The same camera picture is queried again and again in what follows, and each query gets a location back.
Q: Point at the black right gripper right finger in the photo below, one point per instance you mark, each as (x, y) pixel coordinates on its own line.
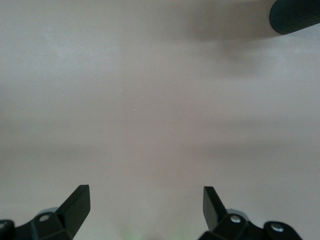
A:
(212, 207)

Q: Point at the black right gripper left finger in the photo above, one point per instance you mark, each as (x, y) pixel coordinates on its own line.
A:
(75, 207)

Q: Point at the black ribbed cylinder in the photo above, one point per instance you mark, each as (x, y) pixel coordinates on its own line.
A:
(292, 15)

